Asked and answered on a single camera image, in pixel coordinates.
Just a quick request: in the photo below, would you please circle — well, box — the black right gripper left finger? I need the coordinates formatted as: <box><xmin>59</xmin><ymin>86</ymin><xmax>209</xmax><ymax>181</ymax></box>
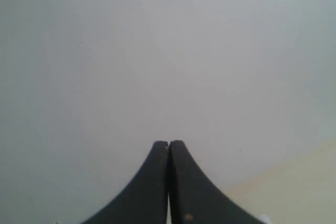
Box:
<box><xmin>84</xmin><ymin>141</ymin><xmax>169</xmax><ymax>224</ymax></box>

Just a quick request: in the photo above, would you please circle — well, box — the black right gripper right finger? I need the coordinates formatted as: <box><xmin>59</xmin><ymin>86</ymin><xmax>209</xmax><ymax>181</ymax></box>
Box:
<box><xmin>169</xmin><ymin>140</ymin><xmax>262</xmax><ymax>224</ymax></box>

